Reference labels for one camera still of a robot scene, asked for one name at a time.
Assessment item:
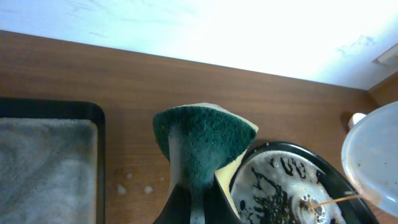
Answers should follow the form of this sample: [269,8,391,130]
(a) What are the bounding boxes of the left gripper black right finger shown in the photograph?
[203,179,242,224]

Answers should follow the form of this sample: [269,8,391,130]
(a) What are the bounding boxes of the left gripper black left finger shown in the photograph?
[154,184,191,224]

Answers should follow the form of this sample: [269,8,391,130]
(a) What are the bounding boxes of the green and yellow sponge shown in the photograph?
[152,103,259,223]

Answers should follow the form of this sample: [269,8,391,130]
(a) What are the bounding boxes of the light blue plate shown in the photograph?
[341,101,397,217]

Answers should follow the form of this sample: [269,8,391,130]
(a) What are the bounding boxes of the black round tray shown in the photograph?
[230,141,377,224]

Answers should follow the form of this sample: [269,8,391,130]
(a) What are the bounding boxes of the black rectangular soapy water tray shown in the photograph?
[1,98,105,223]

